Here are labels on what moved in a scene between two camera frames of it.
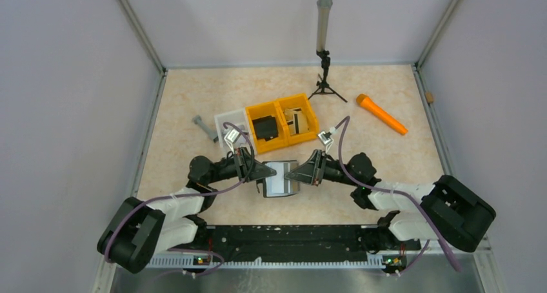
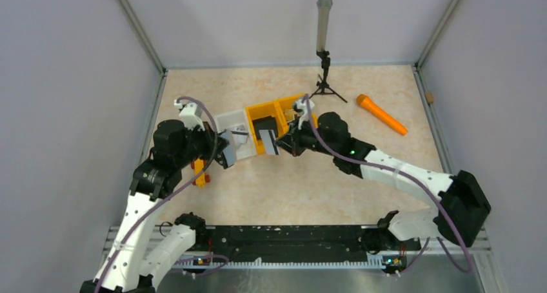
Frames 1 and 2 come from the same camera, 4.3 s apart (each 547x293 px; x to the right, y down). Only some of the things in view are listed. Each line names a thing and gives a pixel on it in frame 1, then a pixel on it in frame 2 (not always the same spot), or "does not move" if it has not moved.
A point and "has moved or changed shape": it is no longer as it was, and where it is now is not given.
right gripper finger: (310, 171) → (287, 140)
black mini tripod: (323, 86) does not move
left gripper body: (243, 170) → (209, 150)
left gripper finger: (260, 170) → (222, 141)
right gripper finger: (307, 176) → (288, 146)
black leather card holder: (277, 185) has moved or changed shape
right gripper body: (324, 167) → (303, 139)
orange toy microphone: (364, 101) does not move
